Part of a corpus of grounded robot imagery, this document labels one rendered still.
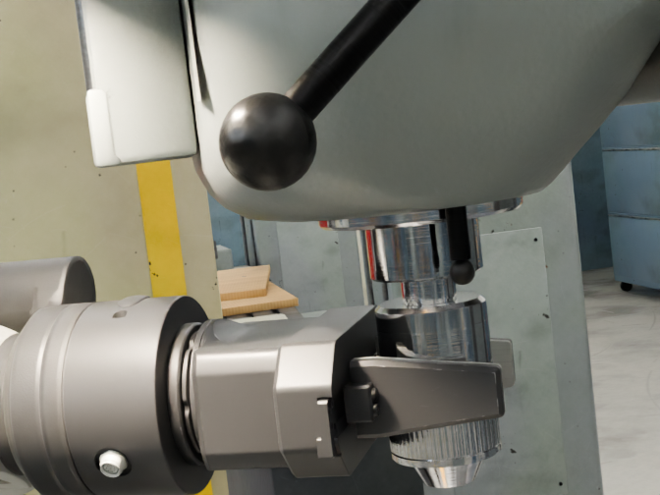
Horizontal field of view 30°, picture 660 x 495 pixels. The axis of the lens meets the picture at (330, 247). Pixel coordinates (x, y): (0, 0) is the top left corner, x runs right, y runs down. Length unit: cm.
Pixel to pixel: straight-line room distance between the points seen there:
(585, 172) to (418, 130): 991
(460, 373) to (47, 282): 20
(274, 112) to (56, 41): 187
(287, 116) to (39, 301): 24
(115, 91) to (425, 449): 19
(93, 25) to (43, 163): 174
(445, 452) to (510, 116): 14
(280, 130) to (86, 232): 186
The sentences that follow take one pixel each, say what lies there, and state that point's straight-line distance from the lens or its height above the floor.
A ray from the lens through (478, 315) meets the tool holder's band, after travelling 51.
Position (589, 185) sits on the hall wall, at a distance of 1035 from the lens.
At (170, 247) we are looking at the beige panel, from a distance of 222.
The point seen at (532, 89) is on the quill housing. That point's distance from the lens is 44.
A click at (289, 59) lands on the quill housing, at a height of 137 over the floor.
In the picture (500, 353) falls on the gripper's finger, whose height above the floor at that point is 124.
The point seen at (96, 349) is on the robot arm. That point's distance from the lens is 53.
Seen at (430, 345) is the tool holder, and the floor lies 125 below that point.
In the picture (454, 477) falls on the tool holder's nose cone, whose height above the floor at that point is 120.
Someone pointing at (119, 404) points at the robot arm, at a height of 124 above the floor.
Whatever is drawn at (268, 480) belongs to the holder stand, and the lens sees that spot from 96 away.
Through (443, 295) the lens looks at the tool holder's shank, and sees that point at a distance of 51.
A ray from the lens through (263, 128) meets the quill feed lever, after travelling 36.
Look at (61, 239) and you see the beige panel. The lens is 222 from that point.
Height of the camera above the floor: 134
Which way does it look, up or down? 5 degrees down
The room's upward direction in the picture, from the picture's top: 7 degrees counter-clockwise
